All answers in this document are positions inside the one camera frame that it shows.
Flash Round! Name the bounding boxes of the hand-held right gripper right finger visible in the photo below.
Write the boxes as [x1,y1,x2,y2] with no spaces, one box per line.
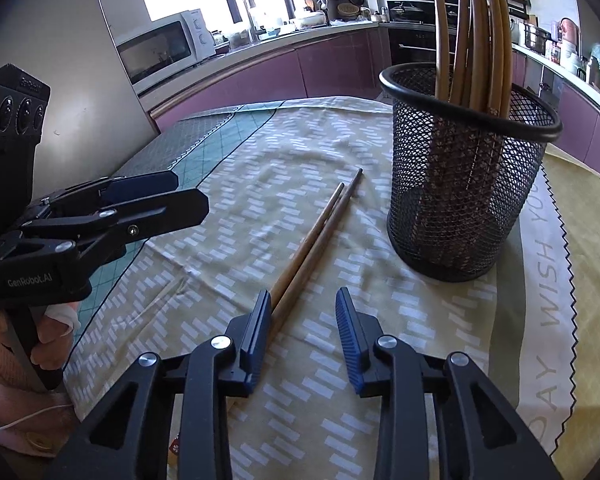
[334,287,563,480]

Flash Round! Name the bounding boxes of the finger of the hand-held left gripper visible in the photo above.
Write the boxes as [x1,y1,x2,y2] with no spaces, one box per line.
[21,188,210,262]
[25,170,181,220]

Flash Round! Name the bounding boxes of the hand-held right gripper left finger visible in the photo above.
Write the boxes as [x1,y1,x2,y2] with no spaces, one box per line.
[45,289,272,480]

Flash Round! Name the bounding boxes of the wooden chopstick floral handle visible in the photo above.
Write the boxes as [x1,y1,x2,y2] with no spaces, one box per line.
[270,168,364,336]
[269,182,346,307]

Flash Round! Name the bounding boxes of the black mesh utensil holder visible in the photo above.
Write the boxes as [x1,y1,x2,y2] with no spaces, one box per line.
[378,62,564,283]

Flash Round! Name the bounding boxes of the bundle of wooden chopsticks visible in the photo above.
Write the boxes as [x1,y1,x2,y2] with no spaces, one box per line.
[427,0,515,266]

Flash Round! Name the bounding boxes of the person's left forearm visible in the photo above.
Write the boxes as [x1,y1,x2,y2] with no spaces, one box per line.
[0,355,78,458]

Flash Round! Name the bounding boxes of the person's left hand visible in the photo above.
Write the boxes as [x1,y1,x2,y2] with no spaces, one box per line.
[0,302,81,387]

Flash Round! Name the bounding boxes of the green quilted cloth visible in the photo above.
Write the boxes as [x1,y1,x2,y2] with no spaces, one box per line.
[70,105,281,361]

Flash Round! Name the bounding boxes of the yellow patterned tablecloth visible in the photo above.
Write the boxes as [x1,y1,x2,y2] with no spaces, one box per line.
[62,95,578,480]

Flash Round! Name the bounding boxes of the white microwave oven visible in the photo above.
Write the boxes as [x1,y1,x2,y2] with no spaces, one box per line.
[115,9,217,86]

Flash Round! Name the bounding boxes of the metal kitchen faucet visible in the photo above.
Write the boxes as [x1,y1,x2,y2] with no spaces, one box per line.
[242,0,262,43]

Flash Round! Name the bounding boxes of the purple kitchen cabinets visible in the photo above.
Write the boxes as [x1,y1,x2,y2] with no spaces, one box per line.
[150,25,600,186]

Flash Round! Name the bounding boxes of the white bowl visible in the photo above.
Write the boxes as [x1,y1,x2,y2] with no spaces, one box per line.
[295,12,327,30]

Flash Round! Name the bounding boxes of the plain olive cloth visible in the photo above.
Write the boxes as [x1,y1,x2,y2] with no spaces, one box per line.
[542,152,600,480]

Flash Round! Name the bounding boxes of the black built-in oven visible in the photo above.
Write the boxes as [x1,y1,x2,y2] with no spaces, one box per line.
[384,0,461,68]

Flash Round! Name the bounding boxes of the stainless steel pot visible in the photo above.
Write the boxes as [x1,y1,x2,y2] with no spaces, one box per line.
[522,22,551,53]

